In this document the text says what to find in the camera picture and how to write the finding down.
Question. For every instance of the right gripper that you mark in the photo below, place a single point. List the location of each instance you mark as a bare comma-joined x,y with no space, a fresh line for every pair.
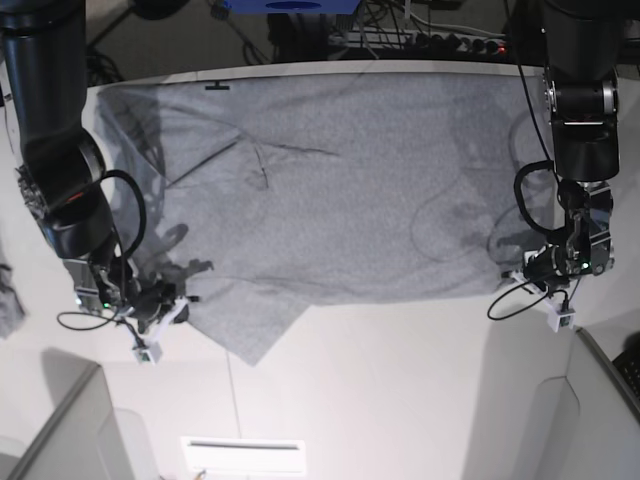
147,303

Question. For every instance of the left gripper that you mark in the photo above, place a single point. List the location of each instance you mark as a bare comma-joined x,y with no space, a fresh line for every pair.
555,266

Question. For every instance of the grey T-shirt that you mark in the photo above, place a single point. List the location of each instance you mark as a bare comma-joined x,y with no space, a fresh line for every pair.
273,195

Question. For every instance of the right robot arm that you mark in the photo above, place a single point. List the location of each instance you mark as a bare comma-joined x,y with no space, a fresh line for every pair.
49,63

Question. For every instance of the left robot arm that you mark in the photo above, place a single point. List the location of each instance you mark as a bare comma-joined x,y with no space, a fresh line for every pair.
582,41

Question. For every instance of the black keyboard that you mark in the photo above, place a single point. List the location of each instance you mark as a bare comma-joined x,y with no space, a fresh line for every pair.
627,364

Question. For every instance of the grey cloth at left edge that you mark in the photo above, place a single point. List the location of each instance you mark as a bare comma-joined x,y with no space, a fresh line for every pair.
13,314

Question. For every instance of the grey partition right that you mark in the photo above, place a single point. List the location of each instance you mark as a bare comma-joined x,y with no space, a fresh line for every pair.
583,424

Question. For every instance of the black power strip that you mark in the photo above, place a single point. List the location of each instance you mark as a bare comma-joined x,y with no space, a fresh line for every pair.
457,43

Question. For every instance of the blue box at top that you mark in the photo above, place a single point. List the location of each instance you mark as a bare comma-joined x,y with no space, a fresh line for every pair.
292,6

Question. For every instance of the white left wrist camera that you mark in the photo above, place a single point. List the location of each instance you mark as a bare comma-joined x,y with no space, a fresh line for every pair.
555,307

